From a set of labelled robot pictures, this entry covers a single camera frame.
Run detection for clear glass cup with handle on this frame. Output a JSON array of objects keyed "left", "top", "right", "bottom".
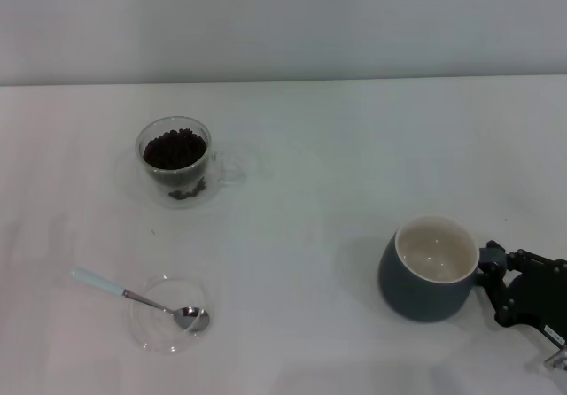
[{"left": 135, "top": 116, "right": 247, "bottom": 213}]

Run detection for dark green ceramic mug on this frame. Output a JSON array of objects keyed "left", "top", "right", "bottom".
[{"left": 377, "top": 214, "right": 481, "bottom": 324}]

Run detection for coffee beans pile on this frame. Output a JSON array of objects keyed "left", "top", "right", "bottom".
[{"left": 142, "top": 128, "right": 208, "bottom": 171}]

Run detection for clear glass saucer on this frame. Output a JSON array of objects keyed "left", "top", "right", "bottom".
[{"left": 130, "top": 273, "right": 219, "bottom": 356}]

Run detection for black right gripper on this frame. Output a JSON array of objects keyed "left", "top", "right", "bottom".
[{"left": 470, "top": 240, "right": 567, "bottom": 348}]

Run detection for blue handled metal spoon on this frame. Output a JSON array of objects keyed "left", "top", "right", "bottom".
[{"left": 70, "top": 267, "right": 211, "bottom": 331}]

